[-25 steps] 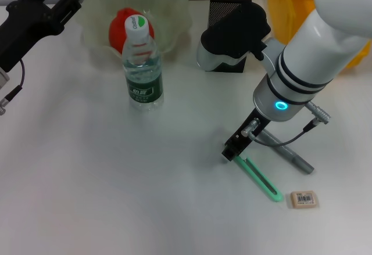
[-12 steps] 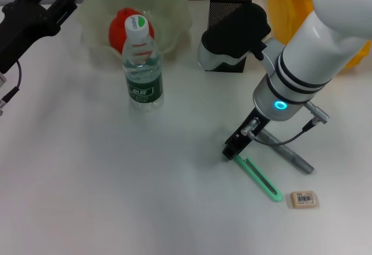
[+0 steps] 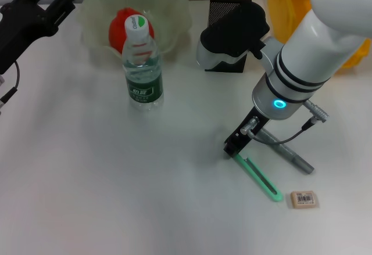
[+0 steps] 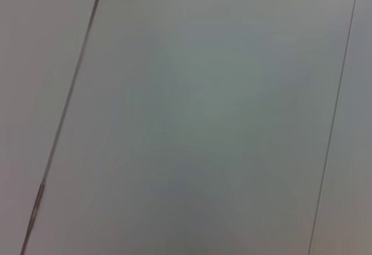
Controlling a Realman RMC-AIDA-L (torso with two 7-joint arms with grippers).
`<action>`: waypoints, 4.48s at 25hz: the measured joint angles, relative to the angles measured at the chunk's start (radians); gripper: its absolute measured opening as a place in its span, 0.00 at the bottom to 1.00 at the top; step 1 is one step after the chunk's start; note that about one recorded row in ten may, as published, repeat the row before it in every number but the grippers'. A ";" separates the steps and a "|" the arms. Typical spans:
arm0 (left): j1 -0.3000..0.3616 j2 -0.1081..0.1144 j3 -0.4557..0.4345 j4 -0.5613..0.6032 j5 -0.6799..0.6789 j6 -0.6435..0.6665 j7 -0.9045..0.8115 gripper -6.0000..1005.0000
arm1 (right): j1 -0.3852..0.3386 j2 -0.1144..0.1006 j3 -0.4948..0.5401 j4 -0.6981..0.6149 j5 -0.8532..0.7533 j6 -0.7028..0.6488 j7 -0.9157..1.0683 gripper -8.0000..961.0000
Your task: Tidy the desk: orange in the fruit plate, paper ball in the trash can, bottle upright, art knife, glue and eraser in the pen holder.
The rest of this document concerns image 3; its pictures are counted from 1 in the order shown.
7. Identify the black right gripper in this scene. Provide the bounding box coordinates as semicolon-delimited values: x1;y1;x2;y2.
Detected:
223;107;273;159

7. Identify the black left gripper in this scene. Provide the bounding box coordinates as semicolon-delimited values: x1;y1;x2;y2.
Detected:
0;0;81;76

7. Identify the green utility knife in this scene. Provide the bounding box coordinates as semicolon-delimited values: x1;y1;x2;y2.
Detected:
234;153;283;203

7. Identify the red-orange fruit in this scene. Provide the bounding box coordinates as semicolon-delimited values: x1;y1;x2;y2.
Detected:
108;7;155;55

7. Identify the beige eraser with barcode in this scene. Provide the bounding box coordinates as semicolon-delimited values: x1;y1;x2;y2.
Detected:
290;190;319;209

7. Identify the clear water bottle green label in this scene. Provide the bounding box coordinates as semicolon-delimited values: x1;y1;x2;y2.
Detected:
121;15;164;112

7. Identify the grey marker pen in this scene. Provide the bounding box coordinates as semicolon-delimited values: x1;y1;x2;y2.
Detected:
257;127;315;175

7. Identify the translucent green fruit bowl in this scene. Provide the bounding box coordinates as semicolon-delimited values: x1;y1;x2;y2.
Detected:
76;0;194;70

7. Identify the black mesh pen holder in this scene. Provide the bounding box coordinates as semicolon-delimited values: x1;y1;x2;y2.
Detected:
204;0;254;73

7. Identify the yellow plastic bin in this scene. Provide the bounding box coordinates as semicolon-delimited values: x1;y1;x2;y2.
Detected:
267;0;371;70

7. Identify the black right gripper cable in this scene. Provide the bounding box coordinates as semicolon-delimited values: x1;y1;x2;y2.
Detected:
239;99;331;147

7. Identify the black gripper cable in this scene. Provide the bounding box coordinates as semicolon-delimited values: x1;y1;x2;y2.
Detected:
239;99;331;147
0;62;21;107

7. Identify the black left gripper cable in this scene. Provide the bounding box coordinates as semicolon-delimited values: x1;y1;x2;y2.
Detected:
0;62;21;107

